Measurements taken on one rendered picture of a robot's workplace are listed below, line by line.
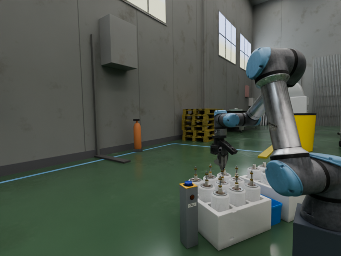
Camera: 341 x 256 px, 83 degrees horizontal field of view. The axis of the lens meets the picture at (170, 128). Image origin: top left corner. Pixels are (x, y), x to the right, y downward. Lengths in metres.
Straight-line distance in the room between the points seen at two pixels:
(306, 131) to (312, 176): 3.19
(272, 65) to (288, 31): 11.28
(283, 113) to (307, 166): 0.18
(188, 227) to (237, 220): 0.26
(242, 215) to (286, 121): 0.60
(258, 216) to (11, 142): 2.68
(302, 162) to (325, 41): 11.14
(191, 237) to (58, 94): 2.59
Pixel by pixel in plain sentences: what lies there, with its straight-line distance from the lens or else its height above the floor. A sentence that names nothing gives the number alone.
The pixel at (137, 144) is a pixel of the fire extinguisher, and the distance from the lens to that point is 3.56.
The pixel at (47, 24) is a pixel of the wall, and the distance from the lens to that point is 3.32.
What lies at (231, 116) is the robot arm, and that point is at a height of 0.66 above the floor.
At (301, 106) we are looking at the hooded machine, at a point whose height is 0.83.
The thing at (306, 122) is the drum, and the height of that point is 0.50.
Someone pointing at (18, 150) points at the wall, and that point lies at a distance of 2.98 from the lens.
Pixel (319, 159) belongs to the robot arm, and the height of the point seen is 0.52.
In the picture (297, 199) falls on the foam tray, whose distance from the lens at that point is 1.51.
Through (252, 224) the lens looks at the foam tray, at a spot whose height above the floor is 0.07.
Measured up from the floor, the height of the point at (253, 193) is 0.22.
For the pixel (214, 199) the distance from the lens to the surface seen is 1.09.
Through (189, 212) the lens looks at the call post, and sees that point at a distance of 1.05.
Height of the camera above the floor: 0.68
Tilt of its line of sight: 4 degrees down
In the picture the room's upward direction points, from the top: 1 degrees counter-clockwise
